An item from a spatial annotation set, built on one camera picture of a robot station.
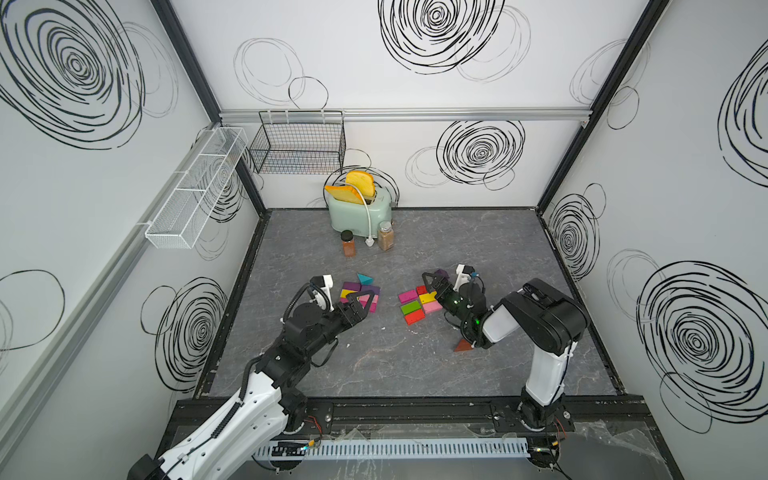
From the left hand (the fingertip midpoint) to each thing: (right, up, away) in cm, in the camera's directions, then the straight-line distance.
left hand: (366, 299), depth 74 cm
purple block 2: (+1, -2, +25) cm, 25 cm away
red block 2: (+16, -1, +20) cm, 26 cm away
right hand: (+18, +1, +19) cm, 26 cm away
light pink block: (+19, -6, +17) cm, 26 cm away
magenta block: (+1, -7, +20) cm, 21 cm away
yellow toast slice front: (-9, +30, +26) cm, 41 cm away
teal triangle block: (-2, +1, +24) cm, 24 cm away
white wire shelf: (-46, +19, -2) cm, 50 cm away
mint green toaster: (-8, +23, +34) cm, 42 cm away
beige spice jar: (+5, +16, +29) cm, 33 cm away
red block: (+14, -9, +17) cm, 24 cm away
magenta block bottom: (+12, -4, +21) cm, 24 cm away
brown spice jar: (-8, +11, +28) cm, 31 cm away
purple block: (-7, -1, +25) cm, 25 cm away
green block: (+13, -7, +18) cm, 23 cm away
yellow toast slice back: (-3, +35, +28) cm, 44 cm away
